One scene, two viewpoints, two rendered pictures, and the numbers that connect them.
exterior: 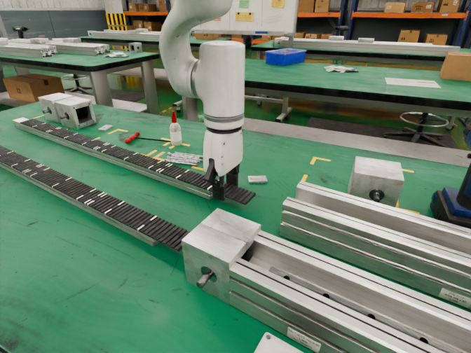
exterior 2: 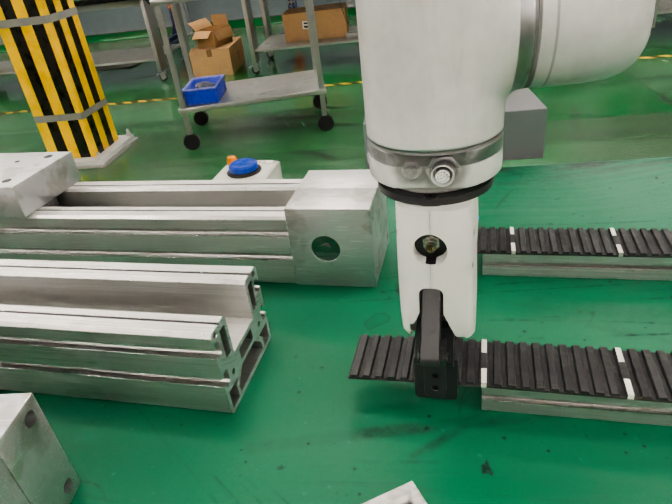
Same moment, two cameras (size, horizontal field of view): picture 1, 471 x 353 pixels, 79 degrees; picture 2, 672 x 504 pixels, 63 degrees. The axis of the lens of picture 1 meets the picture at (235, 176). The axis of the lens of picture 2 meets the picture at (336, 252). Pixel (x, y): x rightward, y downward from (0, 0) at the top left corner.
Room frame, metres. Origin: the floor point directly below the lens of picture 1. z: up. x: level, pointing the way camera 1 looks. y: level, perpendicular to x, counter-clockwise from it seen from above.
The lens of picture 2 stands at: (0.88, -0.13, 1.12)
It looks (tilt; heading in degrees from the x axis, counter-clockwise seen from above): 31 degrees down; 165
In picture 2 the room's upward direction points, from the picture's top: 8 degrees counter-clockwise
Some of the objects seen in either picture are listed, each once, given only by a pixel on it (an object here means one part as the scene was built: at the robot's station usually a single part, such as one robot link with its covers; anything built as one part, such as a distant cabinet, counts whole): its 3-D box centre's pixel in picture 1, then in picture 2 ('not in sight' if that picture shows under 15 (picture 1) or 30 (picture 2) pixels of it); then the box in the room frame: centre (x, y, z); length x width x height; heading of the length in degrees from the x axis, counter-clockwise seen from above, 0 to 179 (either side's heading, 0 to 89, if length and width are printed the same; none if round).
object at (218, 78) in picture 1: (221, 78); (438, 13); (0.58, 0.03, 1.07); 0.09 x 0.08 x 0.13; 65
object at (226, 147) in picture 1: (224, 146); (436, 235); (0.58, 0.02, 0.93); 0.10 x 0.07 x 0.11; 148
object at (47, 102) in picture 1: (56, 108); not in sight; (1.18, 0.75, 0.83); 0.11 x 0.10 x 0.10; 149
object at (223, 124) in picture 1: (224, 118); (434, 152); (0.58, 0.02, 0.99); 0.09 x 0.08 x 0.03; 148
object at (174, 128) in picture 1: (174, 127); not in sight; (0.92, 0.21, 0.84); 0.04 x 0.04 x 0.12
